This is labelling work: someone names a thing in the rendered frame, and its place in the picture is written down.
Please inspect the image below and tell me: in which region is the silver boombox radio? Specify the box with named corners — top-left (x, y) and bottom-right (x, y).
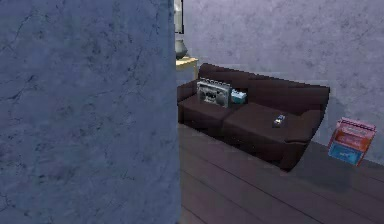
top-left (196, 77), bottom-right (233, 109)

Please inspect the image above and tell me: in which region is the teal tissue box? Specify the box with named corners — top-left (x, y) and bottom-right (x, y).
top-left (230, 89), bottom-right (248, 105)

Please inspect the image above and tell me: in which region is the pale wooden side table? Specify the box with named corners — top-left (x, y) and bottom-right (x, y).
top-left (175, 56), bottom-right (200, 81)

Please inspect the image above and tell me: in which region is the dark brown sofa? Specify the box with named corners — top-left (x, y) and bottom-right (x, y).
top-left (176, 62), bottom-right (331, 172)

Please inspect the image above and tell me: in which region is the grey vase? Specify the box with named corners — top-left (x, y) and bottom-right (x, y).
top-left (175, 38), bottom-right (189, 60)

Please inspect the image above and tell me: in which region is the grey remote control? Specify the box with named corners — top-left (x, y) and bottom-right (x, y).
top-left (272, 114), bottom-right (287, 128)

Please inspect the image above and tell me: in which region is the black framed picture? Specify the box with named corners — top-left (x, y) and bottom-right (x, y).
top-left (174, 0), bottom-right (185, 35)

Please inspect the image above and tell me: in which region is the pink orange blue box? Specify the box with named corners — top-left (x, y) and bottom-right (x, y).
top-left (327, 117), bottom-right (377, 167)

